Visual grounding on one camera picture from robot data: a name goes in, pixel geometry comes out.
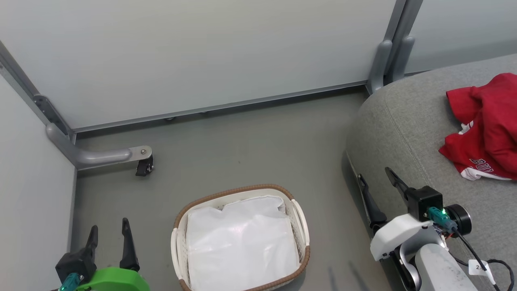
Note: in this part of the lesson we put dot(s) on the grey slanted partition frame post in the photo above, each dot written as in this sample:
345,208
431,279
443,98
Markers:
28,89

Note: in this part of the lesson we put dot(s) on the grey double partition post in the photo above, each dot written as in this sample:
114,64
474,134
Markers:
404,20

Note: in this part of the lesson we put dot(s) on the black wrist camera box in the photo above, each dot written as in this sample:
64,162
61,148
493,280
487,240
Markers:
74,262
424,200

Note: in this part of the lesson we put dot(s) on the white laundry basket brown rim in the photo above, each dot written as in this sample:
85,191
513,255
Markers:
179,226

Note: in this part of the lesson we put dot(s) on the grey curved partition foot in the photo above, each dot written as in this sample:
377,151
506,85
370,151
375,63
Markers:
93,155

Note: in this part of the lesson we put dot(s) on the red and white shirt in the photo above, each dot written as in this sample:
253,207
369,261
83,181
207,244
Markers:
488,129

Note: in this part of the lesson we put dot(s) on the grey fabric sofa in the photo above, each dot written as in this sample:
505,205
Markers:
404,133

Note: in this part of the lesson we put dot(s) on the grey partition bottom rail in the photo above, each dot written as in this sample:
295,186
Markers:
218,106

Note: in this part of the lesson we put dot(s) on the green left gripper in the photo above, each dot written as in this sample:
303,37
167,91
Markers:
115,281

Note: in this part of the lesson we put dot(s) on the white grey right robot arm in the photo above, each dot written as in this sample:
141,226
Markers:
440,270

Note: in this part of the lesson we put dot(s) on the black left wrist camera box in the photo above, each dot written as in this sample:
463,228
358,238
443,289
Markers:
74,262

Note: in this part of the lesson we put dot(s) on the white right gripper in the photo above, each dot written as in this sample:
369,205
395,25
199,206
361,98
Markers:
398,236

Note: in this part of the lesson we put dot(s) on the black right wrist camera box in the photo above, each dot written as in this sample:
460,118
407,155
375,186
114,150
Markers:
424,200

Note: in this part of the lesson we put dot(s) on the teal camera connector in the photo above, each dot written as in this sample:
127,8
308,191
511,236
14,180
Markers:
70,281
438,216

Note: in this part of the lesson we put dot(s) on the teal right camera connector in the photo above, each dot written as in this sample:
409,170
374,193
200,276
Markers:
438,216

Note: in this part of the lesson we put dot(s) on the teal left camera connector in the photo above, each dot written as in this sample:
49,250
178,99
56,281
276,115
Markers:
70,281

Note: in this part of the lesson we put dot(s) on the white cloth basket liner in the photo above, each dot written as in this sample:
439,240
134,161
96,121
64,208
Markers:
242,242

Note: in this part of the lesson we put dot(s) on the grey rounded post foot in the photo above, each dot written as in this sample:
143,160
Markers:
379,64
402,56

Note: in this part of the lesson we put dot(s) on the black caster wheel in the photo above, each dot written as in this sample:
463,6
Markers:
144,166

